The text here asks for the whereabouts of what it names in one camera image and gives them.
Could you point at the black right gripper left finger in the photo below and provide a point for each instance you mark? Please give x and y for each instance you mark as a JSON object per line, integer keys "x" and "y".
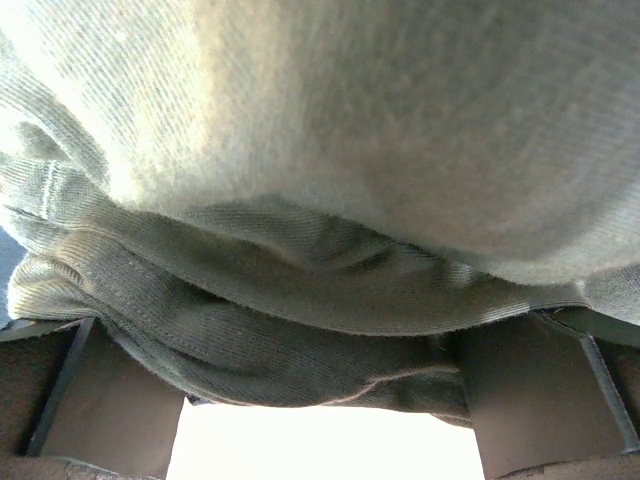
{"x": 75, "y": 405}

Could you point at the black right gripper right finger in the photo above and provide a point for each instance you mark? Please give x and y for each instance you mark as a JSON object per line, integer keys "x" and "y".
{"x": 542, "y": 389}

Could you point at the olive green shorts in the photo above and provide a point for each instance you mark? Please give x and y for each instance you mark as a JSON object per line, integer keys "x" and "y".
{"x": 289, "y": 203}

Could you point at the navy dark shorts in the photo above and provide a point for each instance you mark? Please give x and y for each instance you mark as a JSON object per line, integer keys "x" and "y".
{"x": 11, "y": 253}

